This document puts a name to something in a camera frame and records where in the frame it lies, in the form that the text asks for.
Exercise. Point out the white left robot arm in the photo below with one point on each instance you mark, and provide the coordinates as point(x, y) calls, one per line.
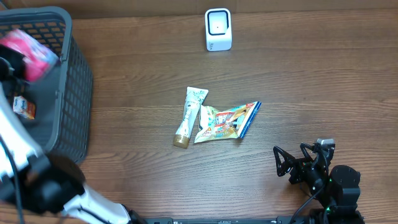
point(39, 158)

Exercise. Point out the small orange white box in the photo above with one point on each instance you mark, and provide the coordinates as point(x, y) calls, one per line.
point(23, 107)

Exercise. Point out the white gold-capped tube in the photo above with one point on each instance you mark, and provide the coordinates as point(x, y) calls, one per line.
point(193, 101)

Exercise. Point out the beige snack packet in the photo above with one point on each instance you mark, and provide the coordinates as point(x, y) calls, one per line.
point(229, 124)

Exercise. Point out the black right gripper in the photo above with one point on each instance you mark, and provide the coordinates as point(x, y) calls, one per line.
point(300, 167)

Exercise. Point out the grey plastic shopping basket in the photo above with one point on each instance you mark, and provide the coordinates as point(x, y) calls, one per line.
point(62, 97)

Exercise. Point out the white barcode scanner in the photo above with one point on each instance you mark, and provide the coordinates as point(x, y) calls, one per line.
point(218, 30)

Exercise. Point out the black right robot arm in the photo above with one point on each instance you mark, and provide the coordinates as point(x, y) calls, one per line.
point(333, 193)

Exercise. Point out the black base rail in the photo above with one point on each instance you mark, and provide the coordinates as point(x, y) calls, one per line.
point(276, 220)

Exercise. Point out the pink purple pad pack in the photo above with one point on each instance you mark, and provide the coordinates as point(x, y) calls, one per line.
point(37, 58)

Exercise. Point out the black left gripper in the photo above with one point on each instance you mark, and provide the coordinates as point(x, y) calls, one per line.
point(17, 58)

